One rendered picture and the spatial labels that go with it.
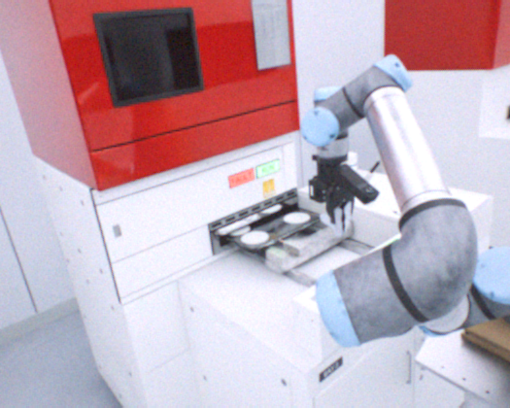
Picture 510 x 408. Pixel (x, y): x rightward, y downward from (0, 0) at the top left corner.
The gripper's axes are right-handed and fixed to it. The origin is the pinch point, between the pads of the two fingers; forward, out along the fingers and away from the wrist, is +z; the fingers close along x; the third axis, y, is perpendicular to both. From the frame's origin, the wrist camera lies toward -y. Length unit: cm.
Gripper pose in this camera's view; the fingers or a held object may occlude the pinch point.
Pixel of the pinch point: (342, 232)
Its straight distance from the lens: 108.9
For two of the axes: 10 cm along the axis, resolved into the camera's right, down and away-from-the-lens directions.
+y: -6.3, -2.2, 7.5
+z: 1.1, 9.2, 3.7
